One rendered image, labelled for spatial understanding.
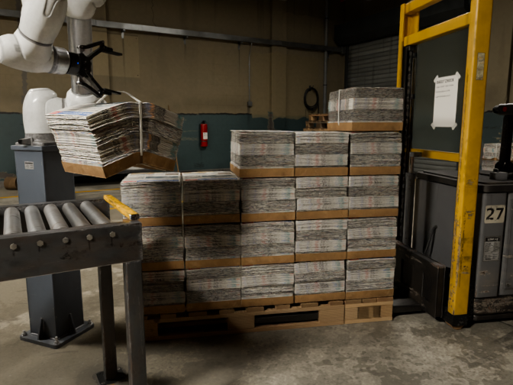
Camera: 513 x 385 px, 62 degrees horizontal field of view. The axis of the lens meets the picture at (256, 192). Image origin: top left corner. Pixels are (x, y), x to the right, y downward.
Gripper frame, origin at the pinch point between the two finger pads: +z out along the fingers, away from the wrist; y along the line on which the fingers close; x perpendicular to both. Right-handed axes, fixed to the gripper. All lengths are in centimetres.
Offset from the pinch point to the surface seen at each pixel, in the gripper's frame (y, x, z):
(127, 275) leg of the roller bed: 66, 36, -18
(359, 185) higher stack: 41, 49, 116
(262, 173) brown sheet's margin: 38, 15, 76
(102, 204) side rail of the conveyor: 52, -10, 2
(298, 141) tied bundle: 20, 26, 89
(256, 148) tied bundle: 25, 12, 73
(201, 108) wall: -44, -527, 554
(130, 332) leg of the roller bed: 85, 37, -16
